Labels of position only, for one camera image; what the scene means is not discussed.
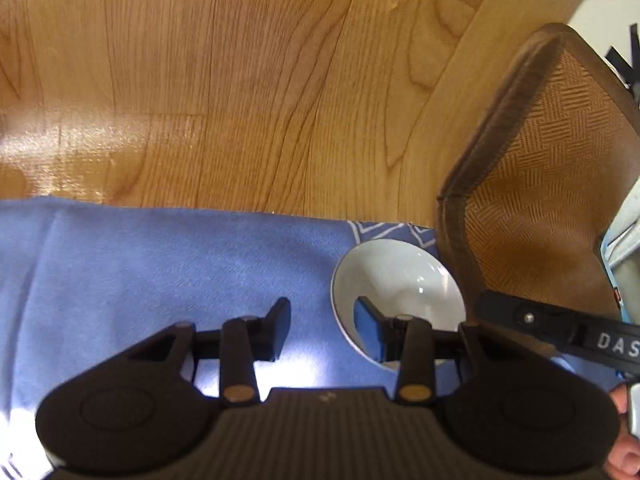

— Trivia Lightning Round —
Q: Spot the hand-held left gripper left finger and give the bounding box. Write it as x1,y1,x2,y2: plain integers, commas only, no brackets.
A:
120,297,292,407

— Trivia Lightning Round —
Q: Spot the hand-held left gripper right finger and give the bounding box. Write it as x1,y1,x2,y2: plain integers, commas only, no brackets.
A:
354,296,531,406

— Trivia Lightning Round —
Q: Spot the person's right hand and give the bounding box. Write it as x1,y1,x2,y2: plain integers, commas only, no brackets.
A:
602,384,640,480

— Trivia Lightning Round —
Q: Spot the brown woven chair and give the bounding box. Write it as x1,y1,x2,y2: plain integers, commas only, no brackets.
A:
436,22,640,321

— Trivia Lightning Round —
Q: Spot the light blue box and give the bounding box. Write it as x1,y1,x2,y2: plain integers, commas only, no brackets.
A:
599,205,640,322

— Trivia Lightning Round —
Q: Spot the blue printed tablecloth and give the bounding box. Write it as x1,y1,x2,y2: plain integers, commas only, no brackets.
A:
0,195,623,480

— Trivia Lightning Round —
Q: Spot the white bowl red floral rim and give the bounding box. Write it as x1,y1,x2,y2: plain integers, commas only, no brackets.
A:
330,240,467,372

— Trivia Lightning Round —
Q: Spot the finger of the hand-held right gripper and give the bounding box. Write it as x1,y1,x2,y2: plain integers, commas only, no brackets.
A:
474,291,586,356

